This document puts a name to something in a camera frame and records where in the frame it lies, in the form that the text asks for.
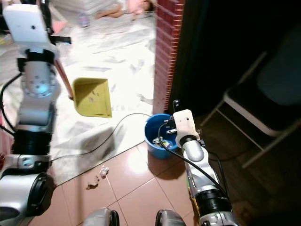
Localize yellow dustpan with red handle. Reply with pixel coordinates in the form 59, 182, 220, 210
53, 56, 112, 118

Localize person lying on floor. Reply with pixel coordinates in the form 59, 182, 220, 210
94, 0, 156, 19

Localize white crumpled wrappers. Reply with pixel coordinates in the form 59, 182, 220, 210
152, 137, 172, 149

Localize blue plastic bucket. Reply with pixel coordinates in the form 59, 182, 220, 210
144, 113, 179, 159

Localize small clear bottle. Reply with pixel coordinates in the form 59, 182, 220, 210
78, 13, 91, 28

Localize grey right robot leg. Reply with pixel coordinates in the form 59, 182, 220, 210
155, 210, 186, 226

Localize grey robot leg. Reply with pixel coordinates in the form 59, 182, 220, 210
82, 208, 119, 226
155, 210, 186, 226

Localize brown crumpled paper scrap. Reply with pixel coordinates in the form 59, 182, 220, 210
87, 178, 99, 190

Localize grey left robot leg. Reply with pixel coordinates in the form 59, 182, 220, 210
82, 208, 119, 226

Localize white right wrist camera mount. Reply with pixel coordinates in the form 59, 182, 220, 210
172, 109, 200, 144

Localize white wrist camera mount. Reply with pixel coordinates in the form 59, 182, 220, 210
3, 4, 59, 59
172, 109, 200, 144

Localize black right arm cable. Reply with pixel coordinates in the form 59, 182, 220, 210
158, 120, 229, 194

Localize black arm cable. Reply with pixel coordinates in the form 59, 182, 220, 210
158, 120, 229, 194
0, 71, 24, 135

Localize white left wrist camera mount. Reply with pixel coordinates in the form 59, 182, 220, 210
3, 4, 59, 59

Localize thin black floor cable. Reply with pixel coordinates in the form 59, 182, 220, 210
49, 112, 152, 161

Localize dark chair with light frame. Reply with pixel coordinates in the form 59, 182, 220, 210
200, 52, 301, 170

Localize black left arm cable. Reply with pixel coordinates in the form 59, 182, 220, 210
0, 71, 24, 135

